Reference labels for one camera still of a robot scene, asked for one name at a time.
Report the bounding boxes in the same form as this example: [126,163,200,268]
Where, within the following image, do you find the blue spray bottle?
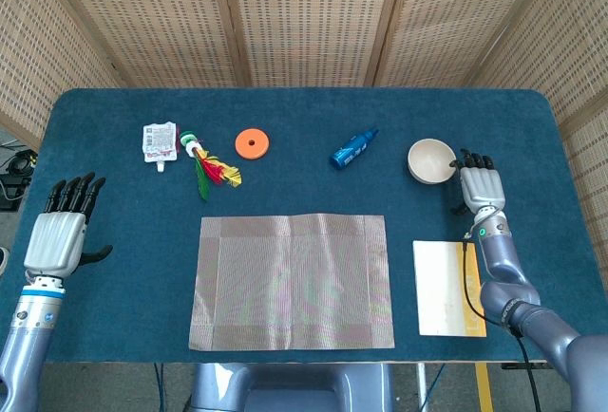
[329,126,380,171]

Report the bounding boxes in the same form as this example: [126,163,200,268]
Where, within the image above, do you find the blue cable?
[424,363,448,407]
[152,363,165,412]

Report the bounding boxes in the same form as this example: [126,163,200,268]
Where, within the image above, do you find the white spouted food pouch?
[142,121,181,174]

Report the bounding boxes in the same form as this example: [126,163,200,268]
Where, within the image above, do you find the white table leg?
[415,363,428,412]

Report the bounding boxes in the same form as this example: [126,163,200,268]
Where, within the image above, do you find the grey-blue robot torso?
[189,362,395,412]

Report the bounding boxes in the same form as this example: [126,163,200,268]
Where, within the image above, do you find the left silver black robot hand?
[22,172,114,280]

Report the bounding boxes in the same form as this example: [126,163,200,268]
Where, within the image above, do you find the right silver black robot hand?
[448,147,506,216]

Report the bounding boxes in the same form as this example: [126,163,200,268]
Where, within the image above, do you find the blue felt table cover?
[11,87,604,365]

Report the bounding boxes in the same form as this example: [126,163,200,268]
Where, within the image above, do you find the beige bowl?
[407,138,458,187]

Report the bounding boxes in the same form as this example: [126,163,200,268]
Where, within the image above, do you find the colourful feather shuttlecock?
[179,130,243,202]

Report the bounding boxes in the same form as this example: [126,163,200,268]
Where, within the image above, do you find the black equipment on floor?
[0,143,40,212]

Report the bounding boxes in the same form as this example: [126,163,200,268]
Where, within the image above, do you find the orange disc with hole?
[235,128,271,161]

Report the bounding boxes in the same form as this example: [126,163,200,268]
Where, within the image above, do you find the grey woven placemat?
[188,213,396,351]

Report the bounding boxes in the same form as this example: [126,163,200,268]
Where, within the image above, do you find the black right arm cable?
[459,229,543,412]

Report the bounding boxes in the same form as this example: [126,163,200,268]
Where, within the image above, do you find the woven folding screen panel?
[40,0,241,89]
[467,0,608,261]
[0,0,123,147]
[372,0,555,89]
[220,0,408,89]

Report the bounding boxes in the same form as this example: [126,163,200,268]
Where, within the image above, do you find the white orange book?
[412,239,488,338]

